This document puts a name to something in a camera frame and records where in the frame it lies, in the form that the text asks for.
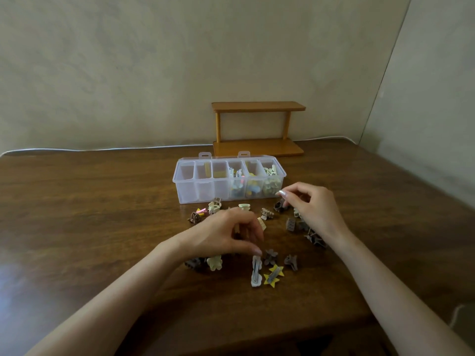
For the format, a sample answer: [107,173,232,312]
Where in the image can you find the clear plastic compartment box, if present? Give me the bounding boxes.
[172,151,287,204]

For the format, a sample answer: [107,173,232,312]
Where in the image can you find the person's left hand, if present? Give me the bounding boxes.
[174,207,265,262]

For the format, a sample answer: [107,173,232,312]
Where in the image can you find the small wooden shelf rack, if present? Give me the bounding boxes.
[211,101,307,158]

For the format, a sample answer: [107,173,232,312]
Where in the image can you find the pile of mixed hair clips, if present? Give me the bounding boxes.
[185,198,286,289]

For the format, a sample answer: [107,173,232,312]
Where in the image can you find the person's right forearm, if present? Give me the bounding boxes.
[333,233,475,356]

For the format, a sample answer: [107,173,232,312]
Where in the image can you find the white cable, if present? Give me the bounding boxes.
[0,136,357,157]

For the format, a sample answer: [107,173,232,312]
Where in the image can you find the person's right hand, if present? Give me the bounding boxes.
[276,182,353,249]

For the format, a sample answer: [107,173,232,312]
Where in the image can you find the person's left forearm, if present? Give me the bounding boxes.
[26,237,186,356]

